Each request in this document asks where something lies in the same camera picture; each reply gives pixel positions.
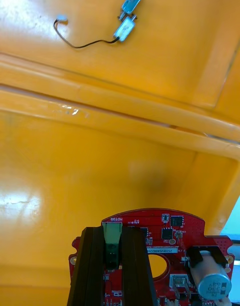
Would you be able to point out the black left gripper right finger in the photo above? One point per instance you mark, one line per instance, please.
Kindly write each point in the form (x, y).
(135, 273)

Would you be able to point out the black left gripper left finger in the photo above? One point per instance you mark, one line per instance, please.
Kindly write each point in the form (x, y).
(87, 273)

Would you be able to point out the round red circuit board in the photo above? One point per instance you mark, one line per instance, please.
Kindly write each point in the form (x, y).
(175, 227)

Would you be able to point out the small metal solenoid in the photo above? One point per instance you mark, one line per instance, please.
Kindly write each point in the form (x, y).
(131, 2)
(125, 29)

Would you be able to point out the yellow-orange plastic bin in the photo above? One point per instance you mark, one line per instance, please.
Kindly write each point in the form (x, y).
(75, 166)
(155, 69)

